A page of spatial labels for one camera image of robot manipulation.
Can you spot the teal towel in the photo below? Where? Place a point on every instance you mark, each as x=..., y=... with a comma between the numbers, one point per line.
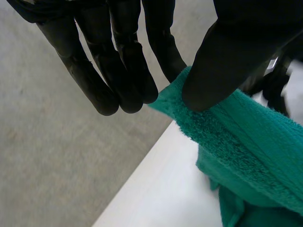
x=227, y=144

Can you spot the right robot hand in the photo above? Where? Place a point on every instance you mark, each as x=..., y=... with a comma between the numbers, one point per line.
x=277, y=87

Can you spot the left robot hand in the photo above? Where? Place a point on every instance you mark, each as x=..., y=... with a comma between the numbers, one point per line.
x=208, y=71

